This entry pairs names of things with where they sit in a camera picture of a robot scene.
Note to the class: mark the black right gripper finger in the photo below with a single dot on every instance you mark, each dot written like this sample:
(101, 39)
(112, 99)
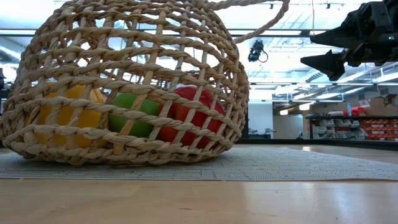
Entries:
(339, 35)
(331, 63)

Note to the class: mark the red apple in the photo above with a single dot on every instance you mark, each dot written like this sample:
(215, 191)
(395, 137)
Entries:
(183, 113)

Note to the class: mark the green apple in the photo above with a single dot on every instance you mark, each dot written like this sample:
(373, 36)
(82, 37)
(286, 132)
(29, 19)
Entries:
(140, 127)

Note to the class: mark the yellow lemon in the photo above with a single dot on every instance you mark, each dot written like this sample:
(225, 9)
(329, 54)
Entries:
(84, 119)

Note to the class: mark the red container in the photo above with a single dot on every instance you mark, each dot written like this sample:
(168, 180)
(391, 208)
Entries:
(356, 111)

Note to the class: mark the shelf with storage bins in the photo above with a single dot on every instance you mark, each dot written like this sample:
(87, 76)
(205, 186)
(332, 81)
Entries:
(351, 127)

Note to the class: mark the cardboard box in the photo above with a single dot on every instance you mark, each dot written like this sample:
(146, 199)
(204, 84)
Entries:
(384, 105)

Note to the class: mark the grey woven table mat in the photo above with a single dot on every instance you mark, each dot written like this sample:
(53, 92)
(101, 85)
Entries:
(280, 165)

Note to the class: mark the black ceiling mounted camera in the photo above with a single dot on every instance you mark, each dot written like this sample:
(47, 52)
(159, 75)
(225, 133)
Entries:
(256, 51)

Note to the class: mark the black aluminium table frame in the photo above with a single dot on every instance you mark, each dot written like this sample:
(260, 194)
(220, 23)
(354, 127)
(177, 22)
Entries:
(311, 142)

